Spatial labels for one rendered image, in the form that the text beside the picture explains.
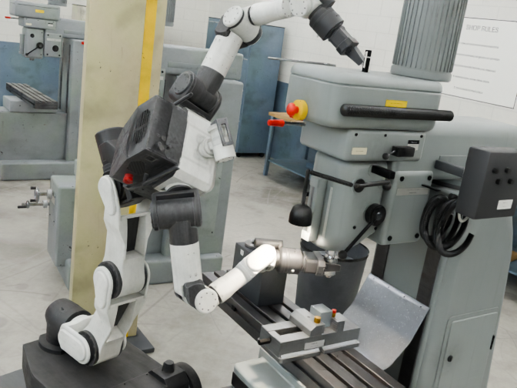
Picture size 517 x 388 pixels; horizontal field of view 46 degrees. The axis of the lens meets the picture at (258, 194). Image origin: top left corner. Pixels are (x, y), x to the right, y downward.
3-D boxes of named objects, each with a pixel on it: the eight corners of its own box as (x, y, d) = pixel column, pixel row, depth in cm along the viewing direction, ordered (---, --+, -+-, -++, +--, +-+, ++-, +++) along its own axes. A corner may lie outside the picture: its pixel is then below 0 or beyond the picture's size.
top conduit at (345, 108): (346, 117, 170) (348, 105, 169) (337, 114, 173) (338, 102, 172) (453, 122, 195) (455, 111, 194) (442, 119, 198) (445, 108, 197)
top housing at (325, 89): (328, 128, 173) (337, 71, 168) (276, 112, 193) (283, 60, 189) (439, 132, 198) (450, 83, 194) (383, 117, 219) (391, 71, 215)
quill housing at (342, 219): (331, 259, 193) (349, 161, 184) (294, 236, 209) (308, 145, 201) (375, 253, 203) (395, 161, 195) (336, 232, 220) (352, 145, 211)
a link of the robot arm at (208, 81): (190, 59, 206) (171, 95, 204) (205, 61, 199) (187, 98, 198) (213, 77, 214) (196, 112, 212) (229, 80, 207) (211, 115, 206)
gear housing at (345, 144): (345, 162, 181) (351, 129, 178) (297, 143, 200) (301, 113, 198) (422, 162, 199) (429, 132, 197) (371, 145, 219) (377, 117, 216)
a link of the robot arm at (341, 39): (342, 60, 198) (318, 33, 199) (365, 38, 195) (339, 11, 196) (333, 60, 187) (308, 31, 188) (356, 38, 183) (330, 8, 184)
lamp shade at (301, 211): (283, 221, 190) (286, 202, 188) (297, 217, 195) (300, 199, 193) (301, 228, 185) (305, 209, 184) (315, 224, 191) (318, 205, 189)
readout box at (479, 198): (477, 222, 181) (494, 152, 176) (453, 212, 189) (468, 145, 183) (518, 218, 192) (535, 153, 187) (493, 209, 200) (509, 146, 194)
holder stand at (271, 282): (257, 307, 236) (264, 259, 231) (229, 283, 254) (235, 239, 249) (282, 303, 243) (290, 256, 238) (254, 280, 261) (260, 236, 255)
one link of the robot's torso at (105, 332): (64, 352, 244) (92, 258, 223) (106, 337, 259) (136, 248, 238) (85, 379, 236) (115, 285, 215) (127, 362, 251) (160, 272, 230)
